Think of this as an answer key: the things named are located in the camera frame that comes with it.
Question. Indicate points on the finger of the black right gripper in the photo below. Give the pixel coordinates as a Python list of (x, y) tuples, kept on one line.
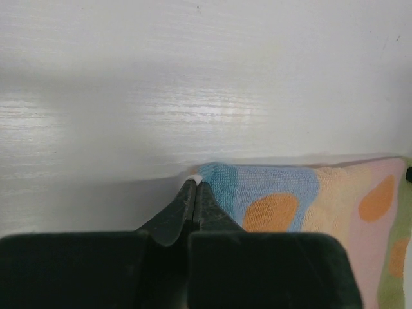
[(409, 174)]

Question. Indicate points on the orange polka dot towel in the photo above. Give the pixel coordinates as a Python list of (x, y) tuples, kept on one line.
[(365, 206)]

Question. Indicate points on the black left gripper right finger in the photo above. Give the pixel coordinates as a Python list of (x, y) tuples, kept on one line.
[(232, 268)]

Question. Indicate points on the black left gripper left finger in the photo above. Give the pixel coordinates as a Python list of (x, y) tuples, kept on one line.
[(143, 268)]

